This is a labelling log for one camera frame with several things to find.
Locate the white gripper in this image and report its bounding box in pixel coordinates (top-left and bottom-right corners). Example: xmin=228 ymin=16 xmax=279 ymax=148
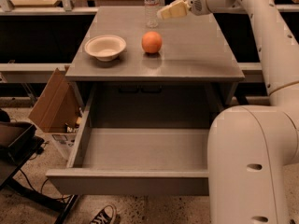
xmin=157 ymin=0 xmax=208 ymax=20

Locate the orange fruit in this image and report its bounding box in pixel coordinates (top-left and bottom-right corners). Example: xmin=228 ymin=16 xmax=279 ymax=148
xmin=141 ymin=31 xmax=163 ymax=54

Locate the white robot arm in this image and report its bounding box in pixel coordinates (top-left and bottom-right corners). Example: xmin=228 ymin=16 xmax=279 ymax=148
xmin=157 ymin=0 xmax=299 ymax=224

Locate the open grey top drawer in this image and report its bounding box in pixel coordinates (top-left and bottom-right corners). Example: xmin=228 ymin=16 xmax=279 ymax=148
xmin=47 ymin=84 xmax=221 ymax=195

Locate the clear plastic water bottle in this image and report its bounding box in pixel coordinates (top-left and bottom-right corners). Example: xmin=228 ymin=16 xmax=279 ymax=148
xmin=144 ymin=0 xmax=160 ymax=28

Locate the grey metal cabinet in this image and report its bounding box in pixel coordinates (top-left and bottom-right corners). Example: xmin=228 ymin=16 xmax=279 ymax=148
xmin=66 ymin=7 xmax=244 ymax=128

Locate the beige paper bowl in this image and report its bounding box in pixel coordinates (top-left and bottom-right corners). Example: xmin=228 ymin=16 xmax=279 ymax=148
xmin=84 ymin=35 xmax=126 ymax=62

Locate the brown cardboard box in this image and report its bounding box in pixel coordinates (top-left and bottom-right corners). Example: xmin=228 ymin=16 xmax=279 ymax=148
xmin=29 ymin=69 xmax=80 ymax=133

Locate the white box with labels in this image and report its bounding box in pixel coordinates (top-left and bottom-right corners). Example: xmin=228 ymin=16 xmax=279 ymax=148
xmin=46 ymin=133 xmax=77 ymax=160

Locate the dark tray on stand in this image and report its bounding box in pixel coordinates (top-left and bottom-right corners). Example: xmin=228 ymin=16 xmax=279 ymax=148
xmin=0 ymin=122 xmax=36 ymax=164

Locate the black and white sneaker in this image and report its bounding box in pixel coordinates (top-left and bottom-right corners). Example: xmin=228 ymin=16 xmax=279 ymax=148
xmin=90 ymin=204 xmax=117 ymax=224

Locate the black floor cable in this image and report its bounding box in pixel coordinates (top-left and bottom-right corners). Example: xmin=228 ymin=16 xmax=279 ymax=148
xmin=19 ymin=168 xmax=73 ymax=203

